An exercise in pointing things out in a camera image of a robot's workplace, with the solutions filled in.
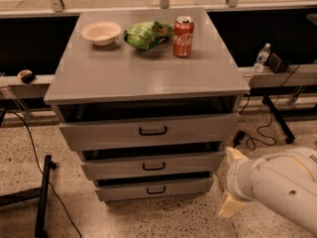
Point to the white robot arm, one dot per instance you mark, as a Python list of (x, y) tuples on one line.
[(285, 182)]

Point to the small black box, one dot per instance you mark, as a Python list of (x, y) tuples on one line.
[(277, 64)]

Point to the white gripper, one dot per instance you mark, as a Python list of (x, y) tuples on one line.
[(237, 179)]

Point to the clear plastic water bottle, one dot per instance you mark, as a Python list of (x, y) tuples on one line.
[(262, 58)]

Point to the grey drawer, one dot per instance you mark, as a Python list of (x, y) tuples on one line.
[(154, 189), (116, 134), (149, 166)]

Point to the grey bottom drawer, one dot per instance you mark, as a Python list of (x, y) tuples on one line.
[(154, 189)]

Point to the black power adapter with cable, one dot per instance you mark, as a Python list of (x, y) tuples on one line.
[(251, 141)]

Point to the green chip bag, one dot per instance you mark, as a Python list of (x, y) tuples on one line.
[(147, 35)]

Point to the black stand base left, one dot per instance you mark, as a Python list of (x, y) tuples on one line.
[(39, 192)]

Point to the small black yellow object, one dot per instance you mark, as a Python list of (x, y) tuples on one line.
[(26, 76)]

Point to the black stand leg right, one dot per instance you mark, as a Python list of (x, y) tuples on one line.
[(289, 135)]

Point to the grey middle drawer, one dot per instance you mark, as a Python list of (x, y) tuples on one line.
[(149, 166)]

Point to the red coca-cola can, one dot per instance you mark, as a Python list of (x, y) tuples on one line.
[(183, 36)]

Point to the grey drawer cabinet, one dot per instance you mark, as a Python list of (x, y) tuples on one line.
[(119, 82)]

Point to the grey top drawer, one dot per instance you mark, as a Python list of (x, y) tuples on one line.
[(116, 134)]

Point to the white paper bowl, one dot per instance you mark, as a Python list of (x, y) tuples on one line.
[(101, 33)]

